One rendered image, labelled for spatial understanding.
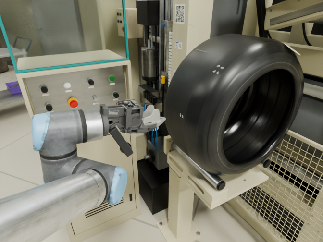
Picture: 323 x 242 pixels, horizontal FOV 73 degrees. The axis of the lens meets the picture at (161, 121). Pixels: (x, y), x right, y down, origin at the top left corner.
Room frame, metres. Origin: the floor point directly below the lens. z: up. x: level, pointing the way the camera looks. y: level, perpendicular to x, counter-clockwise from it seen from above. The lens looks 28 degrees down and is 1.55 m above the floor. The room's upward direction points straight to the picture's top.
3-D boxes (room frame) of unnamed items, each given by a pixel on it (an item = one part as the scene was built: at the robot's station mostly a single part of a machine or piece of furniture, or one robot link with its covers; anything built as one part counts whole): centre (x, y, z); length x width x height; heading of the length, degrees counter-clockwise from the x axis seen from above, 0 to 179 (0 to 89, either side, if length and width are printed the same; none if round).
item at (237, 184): (0.87, -0.28, 0.80); 0.37 x 0.36 x 0.02; 119
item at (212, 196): (0.80, -0.16, 0.83); 0.36 x 0.09 x 0.06; 29
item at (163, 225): (1.08, -0.14, 0.01); 0.27 x 0.27 x 0.02; 29
